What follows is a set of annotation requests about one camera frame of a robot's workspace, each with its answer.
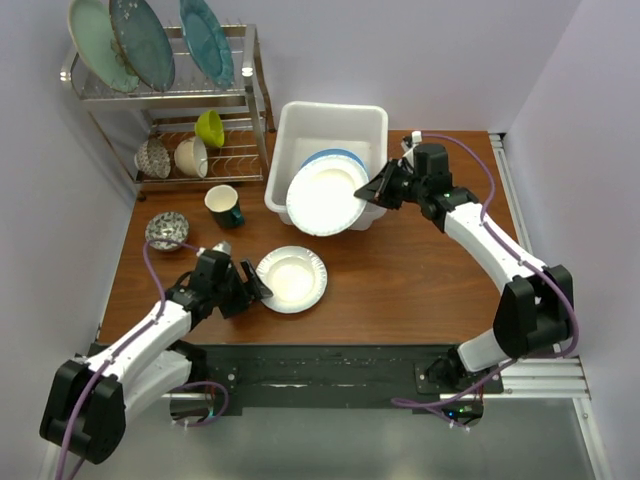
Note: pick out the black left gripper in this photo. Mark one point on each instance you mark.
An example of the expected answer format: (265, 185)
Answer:
(241, 300)

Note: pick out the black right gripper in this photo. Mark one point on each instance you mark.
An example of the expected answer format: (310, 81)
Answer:
(377, 188)

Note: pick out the white scalloped deep plate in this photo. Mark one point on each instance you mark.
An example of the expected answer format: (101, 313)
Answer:
(296, 276)

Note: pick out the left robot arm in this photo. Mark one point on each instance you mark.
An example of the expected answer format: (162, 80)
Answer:
(92, 399)

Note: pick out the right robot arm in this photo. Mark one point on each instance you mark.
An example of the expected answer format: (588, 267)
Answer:
(536, 305)

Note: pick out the white plastic bin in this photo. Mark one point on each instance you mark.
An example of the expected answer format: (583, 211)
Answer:
(307, 128)

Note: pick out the dark green mug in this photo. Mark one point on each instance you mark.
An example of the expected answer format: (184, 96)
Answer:
(222, 201)

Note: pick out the leaf patterned bowl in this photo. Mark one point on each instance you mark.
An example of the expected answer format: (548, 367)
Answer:
(167, 231)

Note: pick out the cream white bowl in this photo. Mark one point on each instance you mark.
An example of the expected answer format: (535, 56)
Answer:
(191, 157)

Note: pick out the metal dish rack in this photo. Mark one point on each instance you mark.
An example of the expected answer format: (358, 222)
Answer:
(245, 110)

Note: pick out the grey patterned bowl on rack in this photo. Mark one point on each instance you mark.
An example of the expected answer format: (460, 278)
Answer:
(152, 159)

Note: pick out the lime green bowl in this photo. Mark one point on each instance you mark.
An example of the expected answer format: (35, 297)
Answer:
(210, 129)

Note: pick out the teal large plate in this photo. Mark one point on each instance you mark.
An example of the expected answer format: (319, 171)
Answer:
(207, 42)

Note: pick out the dark blue speckled plate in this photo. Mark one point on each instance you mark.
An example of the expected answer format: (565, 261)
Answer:
(143, 42)

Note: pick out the mint green large plate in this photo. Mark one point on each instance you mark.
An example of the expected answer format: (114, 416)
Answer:
(91, 31)

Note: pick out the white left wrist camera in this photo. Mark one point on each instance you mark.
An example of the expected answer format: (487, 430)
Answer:
(221, 247)

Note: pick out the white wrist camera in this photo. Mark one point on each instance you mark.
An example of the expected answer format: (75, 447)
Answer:
(408, 144)
(221, 247)

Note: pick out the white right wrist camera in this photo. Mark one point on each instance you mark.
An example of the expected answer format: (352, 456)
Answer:
(408, 144)

